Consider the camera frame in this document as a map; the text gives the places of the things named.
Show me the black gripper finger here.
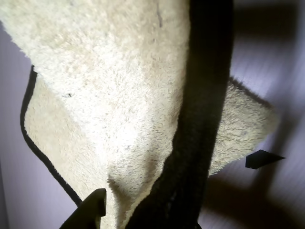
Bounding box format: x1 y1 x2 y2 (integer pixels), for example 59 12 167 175
59 188 107 229

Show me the cream towel with black border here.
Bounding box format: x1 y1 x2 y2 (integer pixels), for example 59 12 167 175
0 0 282 229

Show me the black kite-shaped tape marker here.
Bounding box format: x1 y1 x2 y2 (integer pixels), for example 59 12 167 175
245 149 286 170

